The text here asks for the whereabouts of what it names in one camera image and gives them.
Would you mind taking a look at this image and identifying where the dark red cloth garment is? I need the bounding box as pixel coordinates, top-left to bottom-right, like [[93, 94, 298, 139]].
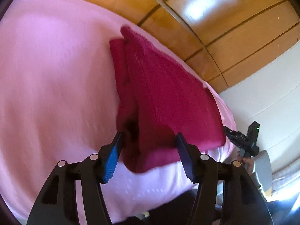
[[110, 26, 226, 173]]

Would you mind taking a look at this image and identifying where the grey sleeve forearm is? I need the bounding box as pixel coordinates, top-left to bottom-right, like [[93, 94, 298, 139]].
[[253, 150, 272, 198]]

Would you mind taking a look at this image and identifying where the orange wooden wardrobe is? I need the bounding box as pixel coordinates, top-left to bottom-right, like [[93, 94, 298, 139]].
[[85, 0, 299, 92]]

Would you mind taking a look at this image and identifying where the pink bed sheet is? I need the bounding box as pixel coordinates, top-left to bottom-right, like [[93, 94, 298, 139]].
[[0, 0, 238, 225]]

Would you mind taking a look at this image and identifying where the person's right hand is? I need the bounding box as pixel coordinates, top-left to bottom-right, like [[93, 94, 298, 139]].
[[236, 151, 255, 176]]

